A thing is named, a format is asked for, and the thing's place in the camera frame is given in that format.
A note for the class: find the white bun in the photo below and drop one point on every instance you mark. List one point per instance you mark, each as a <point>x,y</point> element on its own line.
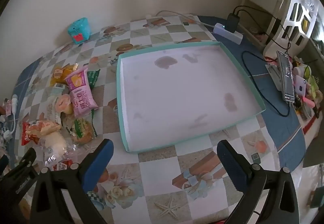
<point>56,148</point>

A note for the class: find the orange snack packet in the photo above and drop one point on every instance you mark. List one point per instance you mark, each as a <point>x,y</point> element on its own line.
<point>46,126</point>

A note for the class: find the black charger plug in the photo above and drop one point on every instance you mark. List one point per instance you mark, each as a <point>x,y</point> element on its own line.
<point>232,21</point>

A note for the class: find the large red snack packet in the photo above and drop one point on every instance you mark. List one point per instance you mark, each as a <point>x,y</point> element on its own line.
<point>27,136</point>

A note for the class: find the phone stand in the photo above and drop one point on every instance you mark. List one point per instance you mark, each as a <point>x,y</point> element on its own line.
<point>274,75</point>

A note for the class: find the pink snack packet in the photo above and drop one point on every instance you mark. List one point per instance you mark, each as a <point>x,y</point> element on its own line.
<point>80,94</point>

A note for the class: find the green label bread packet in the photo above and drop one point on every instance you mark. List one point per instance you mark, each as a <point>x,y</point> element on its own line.
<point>81,130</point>

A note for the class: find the yellow snack packet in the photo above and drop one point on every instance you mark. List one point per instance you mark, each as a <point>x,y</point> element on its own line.
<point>60,74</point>

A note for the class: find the dark green snack packet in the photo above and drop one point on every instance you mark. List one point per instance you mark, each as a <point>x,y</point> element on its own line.
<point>93,77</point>

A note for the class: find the teal cube box red label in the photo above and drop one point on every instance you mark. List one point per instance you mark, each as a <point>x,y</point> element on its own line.
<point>78,30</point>

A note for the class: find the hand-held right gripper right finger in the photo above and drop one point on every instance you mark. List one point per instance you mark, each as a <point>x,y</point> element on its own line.
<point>230,165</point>

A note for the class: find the checked printed tablecloth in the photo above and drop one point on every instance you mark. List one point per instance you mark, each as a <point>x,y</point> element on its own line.
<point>177,163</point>

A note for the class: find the smartphone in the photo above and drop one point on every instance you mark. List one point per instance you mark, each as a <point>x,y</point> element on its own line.
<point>286,74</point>

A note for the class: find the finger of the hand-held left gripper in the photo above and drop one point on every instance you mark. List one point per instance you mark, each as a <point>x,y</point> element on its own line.
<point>25,160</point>
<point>3,163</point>

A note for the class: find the white power strip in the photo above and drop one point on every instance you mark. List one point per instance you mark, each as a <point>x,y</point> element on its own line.
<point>236,36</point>

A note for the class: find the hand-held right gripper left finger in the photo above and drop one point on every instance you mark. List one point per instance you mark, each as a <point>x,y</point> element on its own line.
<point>97,165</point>

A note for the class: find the white carved shelf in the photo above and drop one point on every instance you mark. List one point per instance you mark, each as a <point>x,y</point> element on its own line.
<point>300,18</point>

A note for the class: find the pile of assorted small items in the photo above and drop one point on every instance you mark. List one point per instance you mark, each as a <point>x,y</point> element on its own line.
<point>307,87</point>

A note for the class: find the teal shallow cardboard tray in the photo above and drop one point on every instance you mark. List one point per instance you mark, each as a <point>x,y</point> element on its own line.
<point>184,102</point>

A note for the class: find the pink doughnut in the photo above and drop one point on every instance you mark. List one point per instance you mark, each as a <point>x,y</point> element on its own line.
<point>60,105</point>

